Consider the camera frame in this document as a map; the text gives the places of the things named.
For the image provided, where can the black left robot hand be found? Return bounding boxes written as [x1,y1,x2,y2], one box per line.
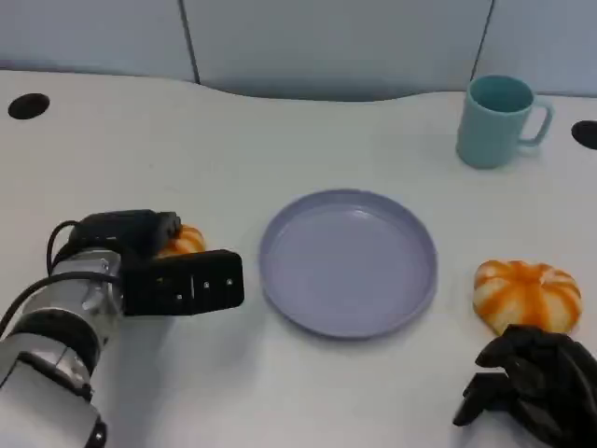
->
[68,209,184,258]

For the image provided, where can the black table cable grommet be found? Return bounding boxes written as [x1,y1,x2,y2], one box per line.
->
[570,119,597,151]
[7,92,50,120]

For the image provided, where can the orange white toy bread roll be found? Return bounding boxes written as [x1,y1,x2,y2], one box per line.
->
[156,224,207,259]
[473,259,583,336]

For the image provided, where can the pale green mug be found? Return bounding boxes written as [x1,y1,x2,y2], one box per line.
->
[455,75,556,170]

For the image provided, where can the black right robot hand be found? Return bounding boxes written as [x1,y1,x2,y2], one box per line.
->
[452,324,597,448]

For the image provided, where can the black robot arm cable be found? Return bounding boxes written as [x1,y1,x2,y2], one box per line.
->
[46,219,94,277]
[0,273,123,338]

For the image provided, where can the lilac plate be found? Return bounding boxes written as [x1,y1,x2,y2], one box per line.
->
[257,188,439,341]

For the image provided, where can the grey partition panel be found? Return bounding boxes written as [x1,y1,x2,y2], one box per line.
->
[473,0,597,98]
[0,0,196,84]
[181,0,493,102]

